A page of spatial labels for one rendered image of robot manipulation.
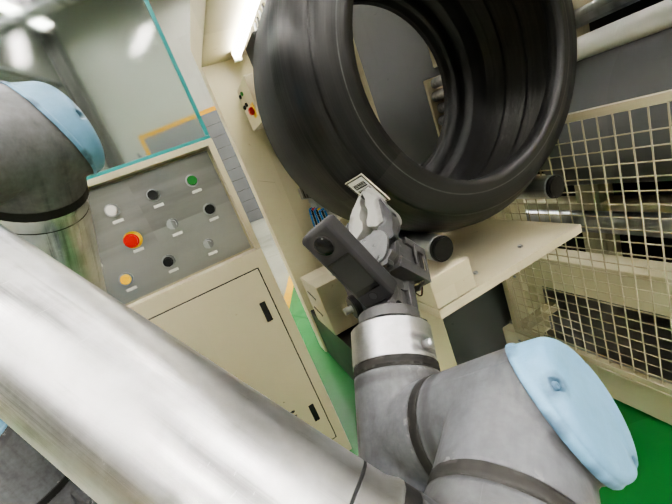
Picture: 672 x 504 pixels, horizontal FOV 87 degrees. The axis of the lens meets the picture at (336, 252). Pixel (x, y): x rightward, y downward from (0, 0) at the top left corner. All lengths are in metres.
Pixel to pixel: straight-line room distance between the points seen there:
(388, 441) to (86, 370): 0.23
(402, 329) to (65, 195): 0.43
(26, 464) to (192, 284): 0.56
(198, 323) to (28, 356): 0.99
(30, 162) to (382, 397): 0.43
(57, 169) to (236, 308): 0.81
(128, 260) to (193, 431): 1.07
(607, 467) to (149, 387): 0.24
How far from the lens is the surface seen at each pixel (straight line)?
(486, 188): 0.65
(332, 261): 0.40
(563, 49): 0.80
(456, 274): 0.64
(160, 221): 1.22
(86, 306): 0.26
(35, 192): 0.53
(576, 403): 0.26
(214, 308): 1.21
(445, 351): 1.19
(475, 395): 0.27
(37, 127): 0.50
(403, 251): 0.45
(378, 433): 0.34
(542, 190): 0.79
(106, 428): 0.22
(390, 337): 0.36
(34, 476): 0.94
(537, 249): 0.77
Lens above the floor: 1.12
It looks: 16 degrees down
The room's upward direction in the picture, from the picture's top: 21 degrees counter-clockwise
